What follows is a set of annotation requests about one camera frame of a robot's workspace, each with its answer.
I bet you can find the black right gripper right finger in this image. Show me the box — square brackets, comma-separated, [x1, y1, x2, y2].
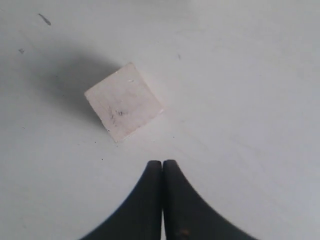
[162, 160, 254, 240]

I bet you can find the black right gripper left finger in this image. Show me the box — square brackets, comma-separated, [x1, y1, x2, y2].
[83, 160, 162, 240]

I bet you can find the small wooden cube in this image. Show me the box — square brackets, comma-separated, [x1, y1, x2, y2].
[84, 63, 164, 142]

